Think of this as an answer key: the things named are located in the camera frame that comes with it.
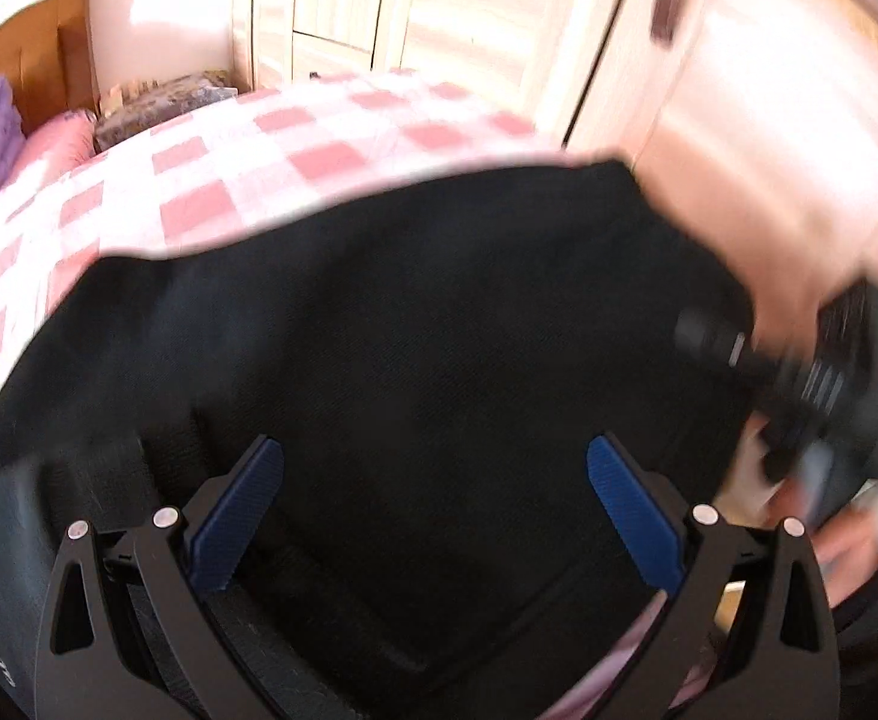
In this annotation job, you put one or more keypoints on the light wooden wardrobe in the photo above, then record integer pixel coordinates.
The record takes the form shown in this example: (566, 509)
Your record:
(484, 15)

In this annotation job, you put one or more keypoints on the black pants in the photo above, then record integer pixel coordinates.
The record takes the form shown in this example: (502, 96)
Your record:
(424, 352)

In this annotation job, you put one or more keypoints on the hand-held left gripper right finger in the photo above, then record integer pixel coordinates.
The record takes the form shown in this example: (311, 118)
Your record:
(634, 517)

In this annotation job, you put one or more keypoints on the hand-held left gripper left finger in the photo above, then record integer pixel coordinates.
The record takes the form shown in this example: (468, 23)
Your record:
(240, 517)

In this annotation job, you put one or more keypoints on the pink checked bed sheet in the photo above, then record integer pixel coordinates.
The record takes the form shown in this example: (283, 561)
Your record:
(259, 165)

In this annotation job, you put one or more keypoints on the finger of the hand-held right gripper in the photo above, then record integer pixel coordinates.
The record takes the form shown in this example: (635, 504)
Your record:
(712, 341)

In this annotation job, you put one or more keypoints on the patterned brown cloth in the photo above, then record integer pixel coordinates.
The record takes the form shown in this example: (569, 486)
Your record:
(161, 109)

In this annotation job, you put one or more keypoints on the pink pillow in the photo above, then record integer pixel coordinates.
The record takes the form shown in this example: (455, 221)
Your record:
(56, 142)

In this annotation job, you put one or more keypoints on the wooden headboard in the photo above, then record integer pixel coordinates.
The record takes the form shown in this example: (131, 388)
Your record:
(41, 52)

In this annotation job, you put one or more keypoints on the person's right hand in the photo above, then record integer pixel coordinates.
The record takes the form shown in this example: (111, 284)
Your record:
(847, 544)

